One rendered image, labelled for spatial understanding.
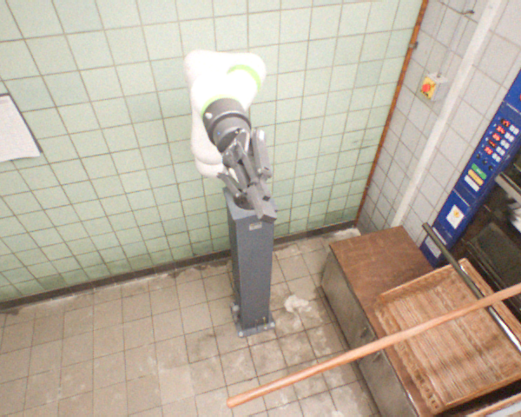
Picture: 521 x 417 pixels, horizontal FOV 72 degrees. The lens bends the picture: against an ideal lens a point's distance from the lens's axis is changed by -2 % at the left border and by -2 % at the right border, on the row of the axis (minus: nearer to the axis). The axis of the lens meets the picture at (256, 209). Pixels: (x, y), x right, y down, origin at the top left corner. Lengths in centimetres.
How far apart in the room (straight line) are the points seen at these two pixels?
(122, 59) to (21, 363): 205
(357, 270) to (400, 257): 29
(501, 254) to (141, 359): 214
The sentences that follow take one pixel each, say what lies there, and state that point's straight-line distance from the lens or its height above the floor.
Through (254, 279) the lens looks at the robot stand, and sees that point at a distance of 204.
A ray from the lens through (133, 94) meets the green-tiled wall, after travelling 188.
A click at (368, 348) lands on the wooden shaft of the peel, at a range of 132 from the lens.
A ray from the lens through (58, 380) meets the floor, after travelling 278.
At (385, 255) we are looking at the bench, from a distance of 233.
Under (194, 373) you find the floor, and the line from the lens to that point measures 253.
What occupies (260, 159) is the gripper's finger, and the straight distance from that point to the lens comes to 62.
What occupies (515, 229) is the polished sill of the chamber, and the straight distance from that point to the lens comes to 193.
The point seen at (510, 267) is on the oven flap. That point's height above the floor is 100.
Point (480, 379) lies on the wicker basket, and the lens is 216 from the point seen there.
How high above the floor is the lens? 239
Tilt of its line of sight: 48 degrees down
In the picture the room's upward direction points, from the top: straight up
